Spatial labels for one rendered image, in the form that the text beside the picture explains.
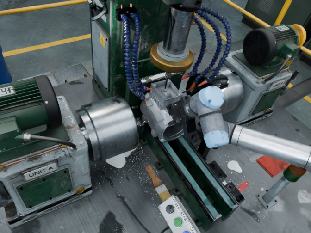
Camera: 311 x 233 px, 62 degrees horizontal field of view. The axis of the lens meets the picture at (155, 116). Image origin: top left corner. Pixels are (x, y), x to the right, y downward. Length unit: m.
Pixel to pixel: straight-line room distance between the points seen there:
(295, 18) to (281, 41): 2.83
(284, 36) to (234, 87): 0.35
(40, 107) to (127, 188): 0.59
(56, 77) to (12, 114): 1.53
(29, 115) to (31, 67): 2.37
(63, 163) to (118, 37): 0.56
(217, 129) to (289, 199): 0.77
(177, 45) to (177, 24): 0.08
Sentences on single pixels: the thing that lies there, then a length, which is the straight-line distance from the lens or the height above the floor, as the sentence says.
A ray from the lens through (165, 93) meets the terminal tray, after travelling 1.21.
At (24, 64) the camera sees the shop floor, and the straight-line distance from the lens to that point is 3.30.
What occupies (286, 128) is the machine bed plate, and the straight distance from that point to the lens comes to 1.82.
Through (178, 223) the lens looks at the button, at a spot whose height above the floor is 1.07.
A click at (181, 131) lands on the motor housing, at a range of 1.30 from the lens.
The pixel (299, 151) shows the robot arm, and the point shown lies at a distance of 0.96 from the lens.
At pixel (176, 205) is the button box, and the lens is 0.95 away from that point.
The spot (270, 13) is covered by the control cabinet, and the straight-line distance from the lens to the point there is 4.49.
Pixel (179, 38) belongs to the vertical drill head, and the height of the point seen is 1.43.
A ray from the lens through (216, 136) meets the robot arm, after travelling 0.84.
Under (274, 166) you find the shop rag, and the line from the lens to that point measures 1.57.
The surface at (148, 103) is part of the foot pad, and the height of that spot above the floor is 1.07.
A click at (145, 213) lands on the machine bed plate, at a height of 0.80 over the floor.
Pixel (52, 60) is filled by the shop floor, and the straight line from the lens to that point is 3.29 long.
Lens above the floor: 1.93
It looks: 47 degrees down
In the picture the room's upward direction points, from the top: 12 degrees clockwise
